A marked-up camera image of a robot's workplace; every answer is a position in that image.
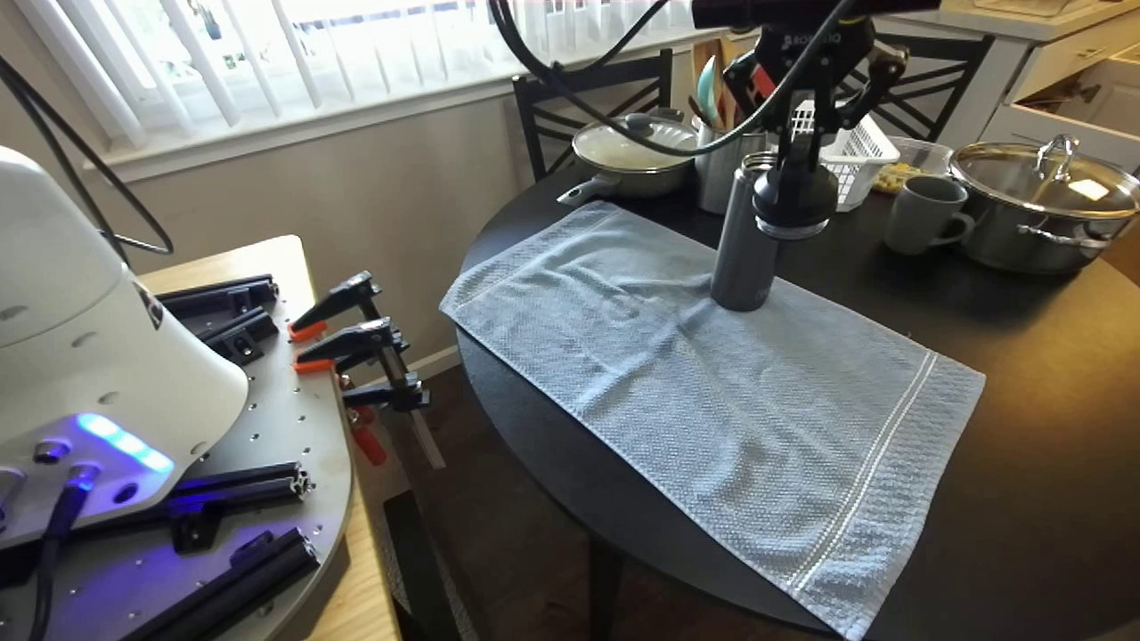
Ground robot mounting table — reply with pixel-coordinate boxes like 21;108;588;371
0;231;405;641

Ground frying pan with handle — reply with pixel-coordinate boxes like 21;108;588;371
551;121;696;205

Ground round black table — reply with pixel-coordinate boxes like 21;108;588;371
508;50;677;180

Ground glass pot lid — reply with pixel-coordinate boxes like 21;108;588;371
946;133;1140;223

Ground steel utensil holder cup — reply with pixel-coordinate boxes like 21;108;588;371
692;129;750;221

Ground white plastic basket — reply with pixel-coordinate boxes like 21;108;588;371
817;110;905;212

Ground black aluminium bracket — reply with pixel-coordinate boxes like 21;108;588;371
157;274;284;367

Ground thin black cable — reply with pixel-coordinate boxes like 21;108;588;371
0;52;179;267

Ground red spatula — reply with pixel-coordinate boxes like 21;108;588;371
744;62;775;108

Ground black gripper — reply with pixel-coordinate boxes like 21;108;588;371
723;19;909;171

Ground dark steel bottle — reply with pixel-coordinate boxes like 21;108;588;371
710;133;786;316

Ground black aluminium rail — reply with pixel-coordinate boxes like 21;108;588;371
119;528;325;641
119;463;318;557

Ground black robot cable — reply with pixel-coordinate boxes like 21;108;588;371
484;0;860;161

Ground black metal chair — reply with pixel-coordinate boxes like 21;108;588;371
851;28;996;147

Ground white kitchen counter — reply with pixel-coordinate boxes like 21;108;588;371
876;0;1140;164

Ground black bottle lid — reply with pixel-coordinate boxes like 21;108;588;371
747;91;845;247

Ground white window blinds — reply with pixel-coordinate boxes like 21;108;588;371
12;0;705;152

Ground grey mug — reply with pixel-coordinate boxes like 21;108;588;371
883;174;977;259

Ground light blue towel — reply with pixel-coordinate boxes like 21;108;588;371
438;195;989;641

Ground steel cooking pot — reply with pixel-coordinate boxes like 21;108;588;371
946;133;1140;286

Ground wooden spoon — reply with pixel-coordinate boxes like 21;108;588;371
710;45;747;133

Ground black base power cable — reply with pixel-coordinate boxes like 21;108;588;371
16;463;95;641

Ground black orange bar clamp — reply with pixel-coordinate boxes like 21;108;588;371
295;316;412;394
338;371;451;475
287;267;386;350

